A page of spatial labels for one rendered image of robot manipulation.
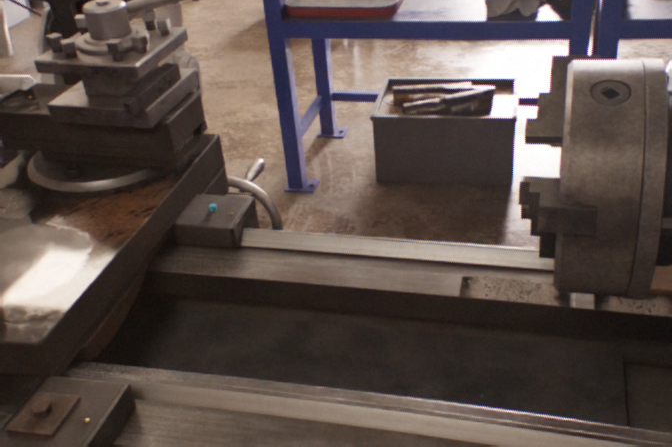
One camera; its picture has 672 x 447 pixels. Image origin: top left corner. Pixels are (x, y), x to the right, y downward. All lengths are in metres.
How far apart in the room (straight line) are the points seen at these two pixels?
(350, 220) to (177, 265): 1.66
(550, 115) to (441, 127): 2.06
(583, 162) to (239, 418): 0.50
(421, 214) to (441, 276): 1.72
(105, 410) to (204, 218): 0.41
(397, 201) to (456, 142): 0.31
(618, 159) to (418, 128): 2.22
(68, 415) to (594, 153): 0.64
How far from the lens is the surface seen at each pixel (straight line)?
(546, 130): 0.91
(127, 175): 1.31
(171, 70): 1.30
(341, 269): 1.20
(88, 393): 1.03
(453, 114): 2.98
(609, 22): 2.67
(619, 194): 0.79
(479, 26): 2.69
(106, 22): 1.27
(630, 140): 0.79
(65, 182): 1.33
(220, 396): 1.02
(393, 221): 2.86
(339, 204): 2.98
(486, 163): 3.02
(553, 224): 0.79
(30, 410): 1.03
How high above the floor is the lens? 1.54
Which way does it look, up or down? 31 degrees down
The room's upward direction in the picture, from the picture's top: 5 degrees counter-clockwise
